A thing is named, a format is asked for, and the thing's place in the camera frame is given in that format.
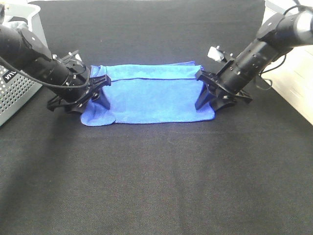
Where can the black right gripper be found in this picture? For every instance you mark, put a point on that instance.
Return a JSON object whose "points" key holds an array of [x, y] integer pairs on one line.
{"points": [[222, 89]]}

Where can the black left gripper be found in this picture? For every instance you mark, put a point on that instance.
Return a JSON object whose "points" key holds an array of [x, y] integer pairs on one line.
{"points": [[74, 93]]}

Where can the blue microfibre towel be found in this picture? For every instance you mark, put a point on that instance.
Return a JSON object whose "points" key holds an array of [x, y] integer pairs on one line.
{"points": [[144, 94]]}

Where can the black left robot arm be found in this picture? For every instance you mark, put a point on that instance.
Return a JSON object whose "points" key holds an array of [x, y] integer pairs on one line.
{"points": [[22, 51]]}

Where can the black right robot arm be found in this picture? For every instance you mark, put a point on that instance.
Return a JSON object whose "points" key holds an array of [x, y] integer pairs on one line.
{"points": [[275, 38]]}

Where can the grey perforated plastic basket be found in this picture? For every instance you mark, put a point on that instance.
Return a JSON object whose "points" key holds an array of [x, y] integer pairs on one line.
{"points": [[16, 90]]}

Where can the grey towel in basket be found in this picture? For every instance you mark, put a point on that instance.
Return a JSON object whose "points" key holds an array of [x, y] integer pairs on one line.
{"points": [[15, 25]]}

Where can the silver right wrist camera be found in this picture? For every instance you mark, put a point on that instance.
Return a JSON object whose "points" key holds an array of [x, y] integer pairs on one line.
{"points": [[219, 55]]}

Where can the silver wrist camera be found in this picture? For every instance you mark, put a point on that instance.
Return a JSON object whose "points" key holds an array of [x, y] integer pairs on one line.
{"points": [[73, 55], [219, 55]]}

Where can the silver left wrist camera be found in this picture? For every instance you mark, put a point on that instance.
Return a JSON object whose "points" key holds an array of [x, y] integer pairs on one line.
{"points": [[73, 55]]}

